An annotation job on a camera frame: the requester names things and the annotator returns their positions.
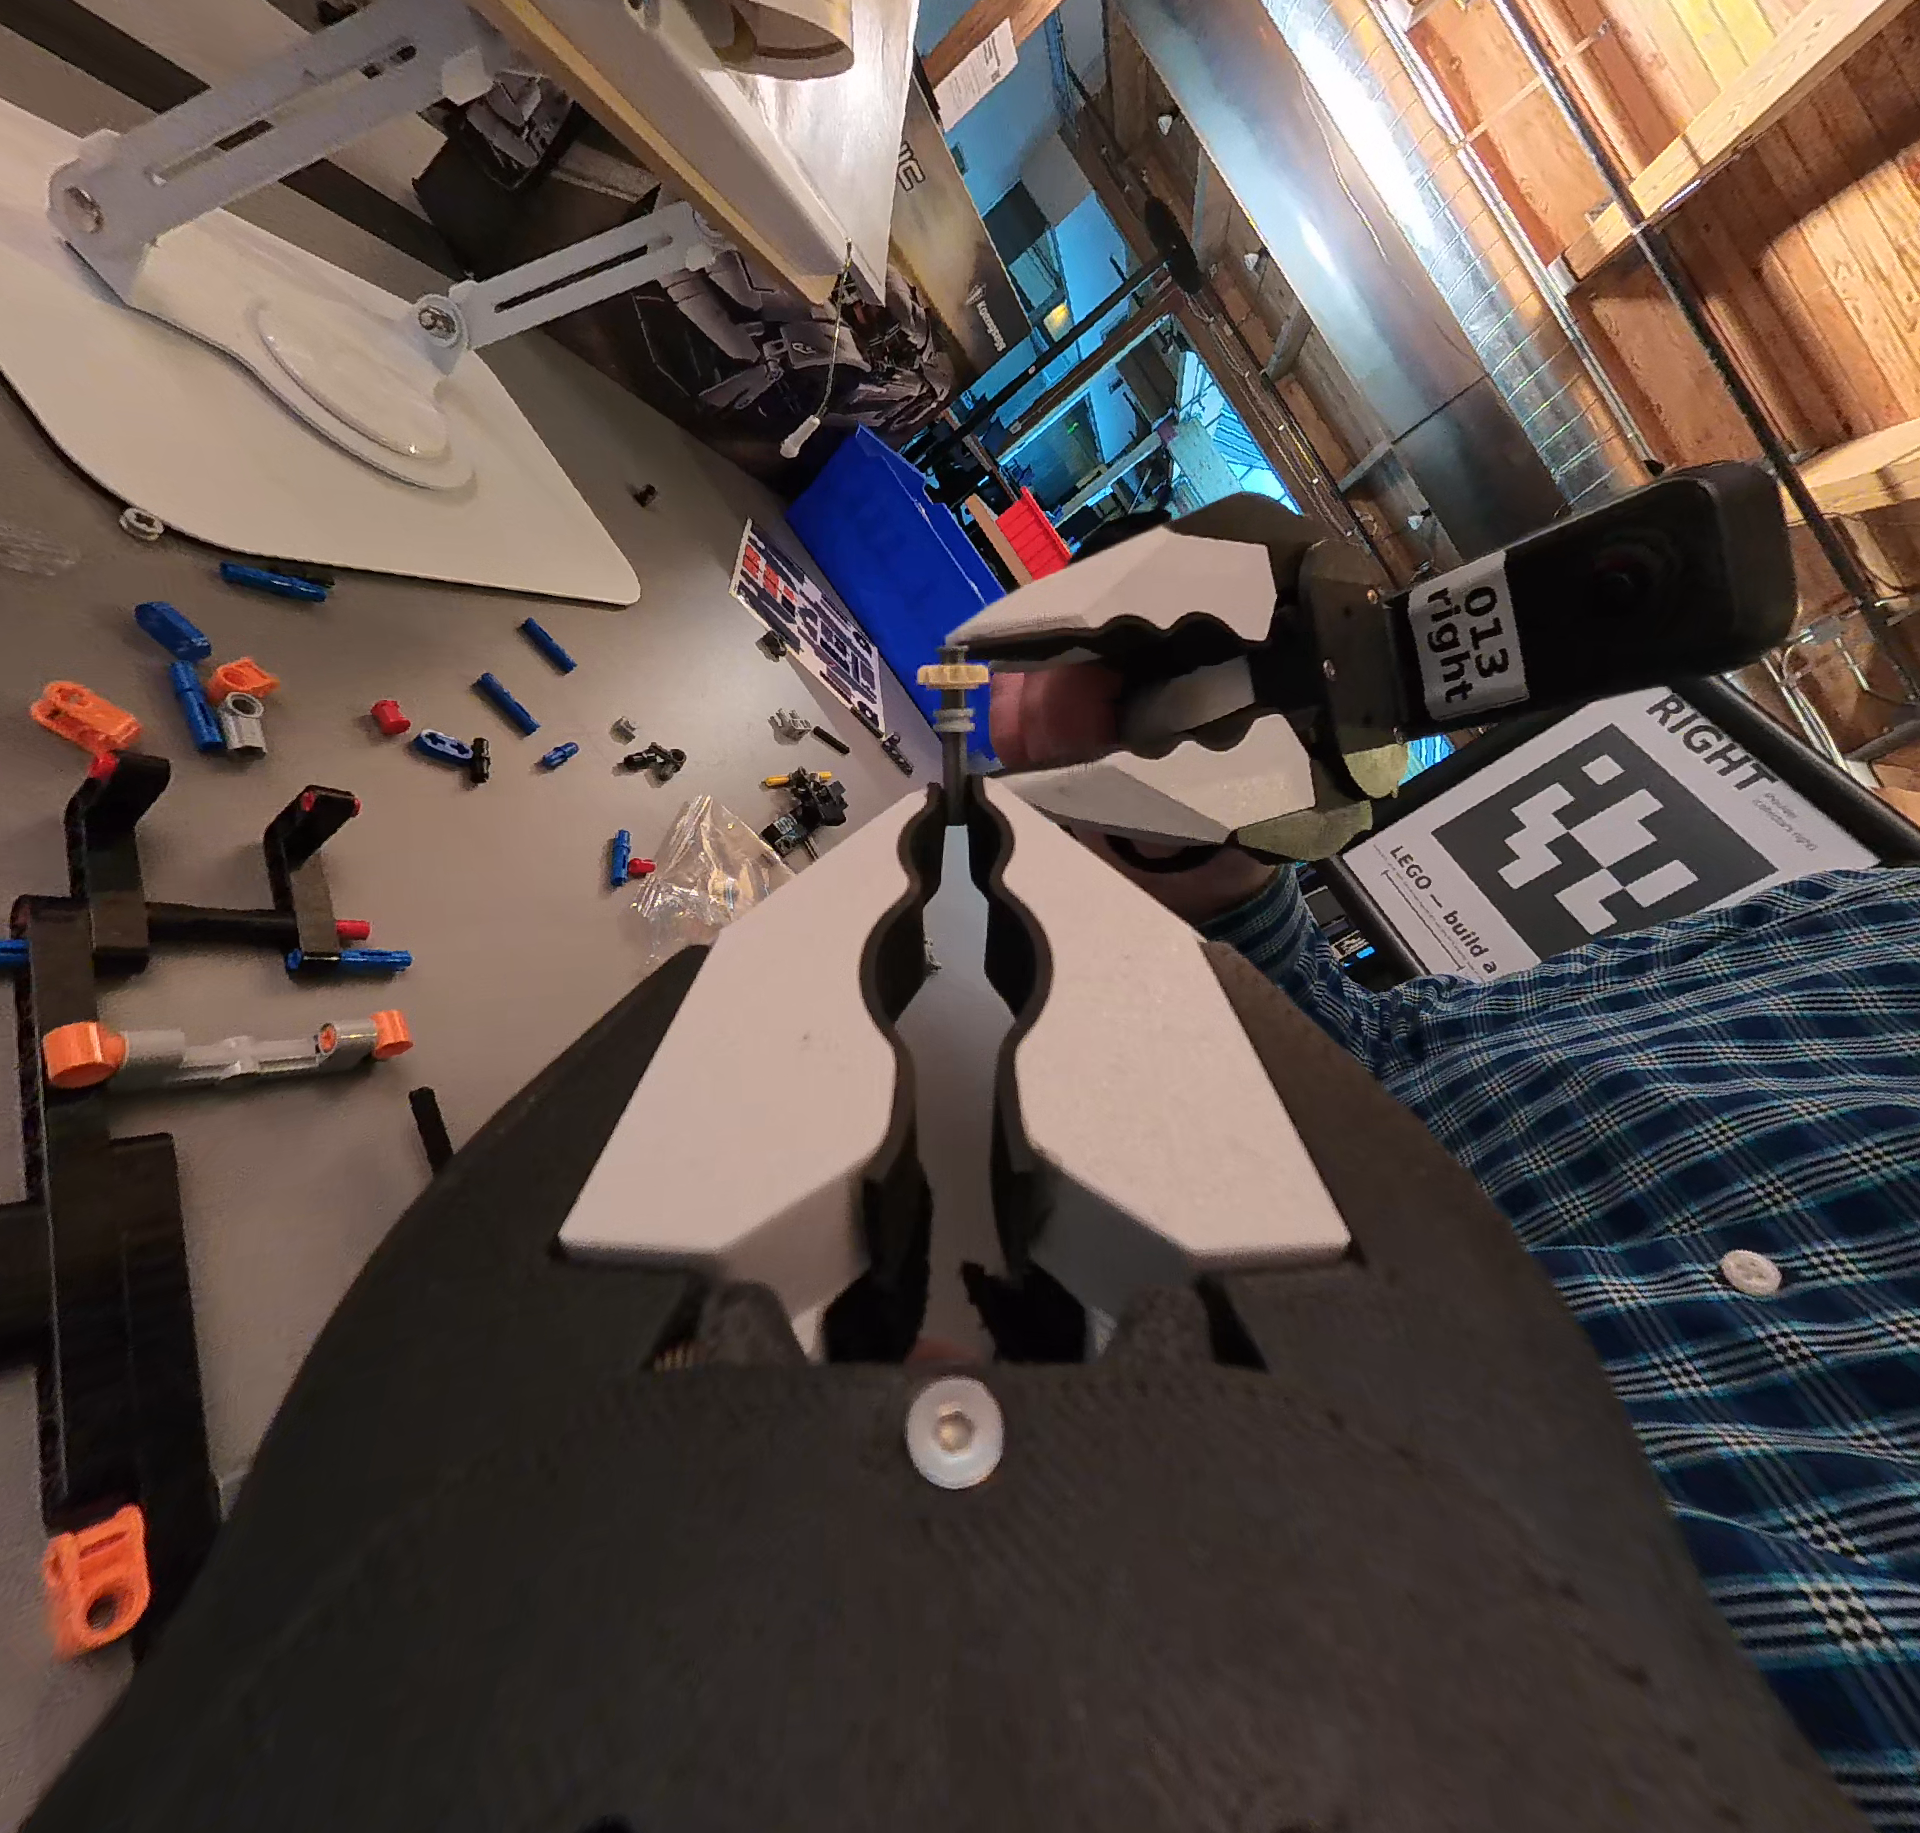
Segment white book stand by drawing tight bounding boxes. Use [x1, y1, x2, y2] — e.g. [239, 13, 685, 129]
[0, 0, 931, 607]

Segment scattered blue lego pins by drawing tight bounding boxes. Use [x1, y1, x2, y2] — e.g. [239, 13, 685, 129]
[131, 557, 638, 889]

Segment grey lego actuator orange ends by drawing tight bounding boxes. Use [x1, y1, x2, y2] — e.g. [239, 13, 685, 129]
[41, 1007, 413, 1100]

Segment blue plastic bin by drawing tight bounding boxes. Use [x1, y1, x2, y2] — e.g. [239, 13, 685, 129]
[784, 427, 1009, 652]

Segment red plastic bin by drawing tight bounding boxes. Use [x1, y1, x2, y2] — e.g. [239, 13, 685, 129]
[990, 489, 1078, 590]

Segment lego sticker sheet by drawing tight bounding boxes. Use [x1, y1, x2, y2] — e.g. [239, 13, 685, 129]
[730, 517, 889, 709]

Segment person's torso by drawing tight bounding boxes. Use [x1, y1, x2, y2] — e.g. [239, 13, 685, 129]
[1350, 865, 1920, 1833]

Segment black lego frame assembly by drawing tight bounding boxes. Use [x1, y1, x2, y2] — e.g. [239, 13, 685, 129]
[0, 749, 419, 1661]

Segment clear plastic bag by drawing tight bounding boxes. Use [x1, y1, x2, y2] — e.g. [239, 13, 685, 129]
[630, 794, 791, 950]

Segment small yellow axle lego assembly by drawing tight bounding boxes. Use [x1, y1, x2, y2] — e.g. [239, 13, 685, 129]
[761, 765, 844, 856]

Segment framed marker sign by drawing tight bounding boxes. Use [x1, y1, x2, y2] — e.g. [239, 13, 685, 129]
[1326, 674, 1920, 983]

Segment person's right hand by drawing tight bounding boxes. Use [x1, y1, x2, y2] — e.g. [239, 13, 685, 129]
[990, 659, 1139, 778]

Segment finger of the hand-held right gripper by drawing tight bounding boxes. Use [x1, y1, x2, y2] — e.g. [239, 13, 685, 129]
[948, 524, 1281, 669]
[990, 662, 1336, 860]

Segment dark printed lego box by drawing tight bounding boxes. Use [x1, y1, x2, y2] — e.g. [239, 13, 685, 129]
[412, 62, 1007, 439]

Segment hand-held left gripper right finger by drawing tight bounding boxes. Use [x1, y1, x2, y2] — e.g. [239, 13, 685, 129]
[971, 780, 1355, 1334]

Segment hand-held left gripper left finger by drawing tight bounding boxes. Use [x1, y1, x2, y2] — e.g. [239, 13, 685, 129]
[555, 787, 947, 1350]

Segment person's right forearm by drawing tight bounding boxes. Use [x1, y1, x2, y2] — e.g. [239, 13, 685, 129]
[1154, 860, 1442, 1069]

